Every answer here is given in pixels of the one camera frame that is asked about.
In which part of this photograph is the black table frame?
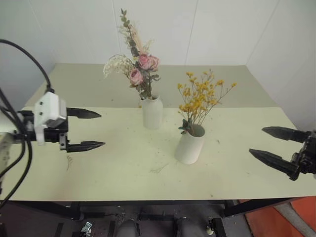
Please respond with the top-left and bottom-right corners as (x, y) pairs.
(0, 197), (299, 237)

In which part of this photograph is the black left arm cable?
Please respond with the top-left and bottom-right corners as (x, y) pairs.
(0, 87), (34, 209)
(0, 39), (55, 94)

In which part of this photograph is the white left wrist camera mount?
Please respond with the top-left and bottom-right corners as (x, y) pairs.
(34, 91), (68, 146)

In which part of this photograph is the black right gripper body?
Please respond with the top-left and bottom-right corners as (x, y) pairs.
(292, 130), (316, 175)

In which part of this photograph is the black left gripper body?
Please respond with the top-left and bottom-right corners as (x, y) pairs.
(43, 120), (70, 152)

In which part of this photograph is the white bottle-shaped vase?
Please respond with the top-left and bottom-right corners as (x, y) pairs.
(141, 94), (164, 130)

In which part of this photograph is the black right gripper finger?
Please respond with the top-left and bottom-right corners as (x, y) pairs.
(248, 148), (301, 182)
(262, 126), (312, 144)

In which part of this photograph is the yellow flower bouquet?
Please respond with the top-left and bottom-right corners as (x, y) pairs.
(177, 69), (238, 135)

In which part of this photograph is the pink rose bouquet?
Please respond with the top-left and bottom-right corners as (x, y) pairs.
(103, 8), (161, 101)

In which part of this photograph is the white cylinder vase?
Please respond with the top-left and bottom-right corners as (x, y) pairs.
(174, 123), (206, 165)

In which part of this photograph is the dark rounded shape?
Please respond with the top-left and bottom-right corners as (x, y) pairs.
(117, 219), (142, 237)

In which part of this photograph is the orange floor mat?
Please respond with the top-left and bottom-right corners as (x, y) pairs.
(243, 197), (316, 237)

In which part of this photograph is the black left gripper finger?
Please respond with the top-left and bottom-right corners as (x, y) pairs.
(66, 107), (102, 120)
(66, 141), (107, 153)

